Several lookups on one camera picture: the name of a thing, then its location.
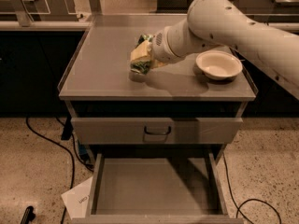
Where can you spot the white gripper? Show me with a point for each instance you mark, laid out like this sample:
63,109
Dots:
160,48

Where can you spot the green soda can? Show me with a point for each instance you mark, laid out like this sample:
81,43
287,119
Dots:
142,67

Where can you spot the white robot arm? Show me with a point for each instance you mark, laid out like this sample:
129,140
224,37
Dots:
210,23

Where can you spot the grey drawer cabinet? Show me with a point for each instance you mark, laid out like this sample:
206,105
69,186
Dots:
98,83

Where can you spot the grey top drawer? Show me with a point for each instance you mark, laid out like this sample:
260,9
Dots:
140,131

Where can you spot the open grey middle drawer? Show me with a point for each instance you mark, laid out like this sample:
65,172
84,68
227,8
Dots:
167,189

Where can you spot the white bowl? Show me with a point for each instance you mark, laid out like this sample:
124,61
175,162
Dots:
219,65

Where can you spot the grey background desk right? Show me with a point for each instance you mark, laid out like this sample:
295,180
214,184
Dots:
270,10

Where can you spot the grey background desk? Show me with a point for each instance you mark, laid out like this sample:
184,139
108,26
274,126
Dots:
39,10
270,10

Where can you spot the grey background desk left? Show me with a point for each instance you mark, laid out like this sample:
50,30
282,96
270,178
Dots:
39,10

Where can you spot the white paper sheet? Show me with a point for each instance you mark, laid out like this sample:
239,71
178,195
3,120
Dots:
76,199

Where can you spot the black object on floor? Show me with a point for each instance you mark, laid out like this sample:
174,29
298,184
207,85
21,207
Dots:
28,215

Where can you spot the black drawer handle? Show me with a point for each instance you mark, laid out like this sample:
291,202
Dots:
157,131

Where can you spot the white horizontal rail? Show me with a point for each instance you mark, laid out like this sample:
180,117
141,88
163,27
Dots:
83,25

